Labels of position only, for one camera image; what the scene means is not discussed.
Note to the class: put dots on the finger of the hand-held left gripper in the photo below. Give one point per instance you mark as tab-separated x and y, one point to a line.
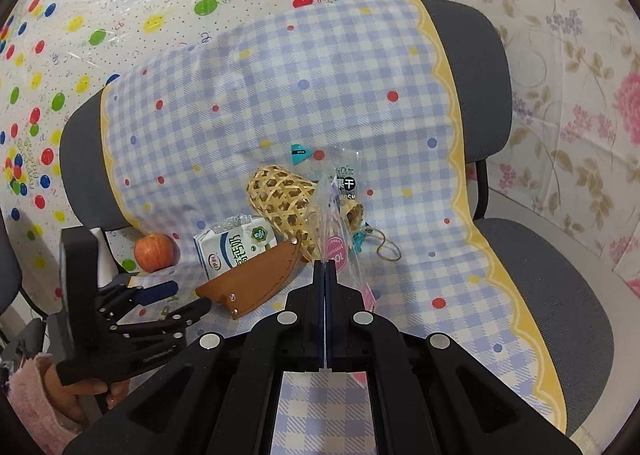
155	290
170	320

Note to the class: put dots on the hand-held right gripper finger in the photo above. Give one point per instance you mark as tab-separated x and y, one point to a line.
331	305
319	305

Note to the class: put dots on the clear bag with pink label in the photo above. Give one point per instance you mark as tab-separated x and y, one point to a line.
332	247

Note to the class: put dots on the person's left forearm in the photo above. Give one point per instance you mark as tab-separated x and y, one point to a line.
35	410

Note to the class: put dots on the person's left hand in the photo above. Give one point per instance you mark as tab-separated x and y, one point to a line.
85	397

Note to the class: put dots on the red apple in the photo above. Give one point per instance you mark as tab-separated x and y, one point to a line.
154	252

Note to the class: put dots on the small white container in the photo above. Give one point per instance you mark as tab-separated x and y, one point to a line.
117	247

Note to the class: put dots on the brown leather sheath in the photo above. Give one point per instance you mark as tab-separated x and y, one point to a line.
255	285

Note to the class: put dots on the white and green milk carton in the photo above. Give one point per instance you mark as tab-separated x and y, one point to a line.
235	250

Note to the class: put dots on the woven bamboo basket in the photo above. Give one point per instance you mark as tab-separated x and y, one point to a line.
280	200

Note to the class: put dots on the clear packet with black print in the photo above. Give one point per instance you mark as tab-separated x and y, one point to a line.
347	182

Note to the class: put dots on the blue checked plastic cloth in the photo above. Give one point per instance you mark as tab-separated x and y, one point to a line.
300	85

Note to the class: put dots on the grey office chair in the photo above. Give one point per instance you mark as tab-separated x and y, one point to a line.
550	275

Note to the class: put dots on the floral print plastic sheet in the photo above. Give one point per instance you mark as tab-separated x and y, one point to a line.
550	35

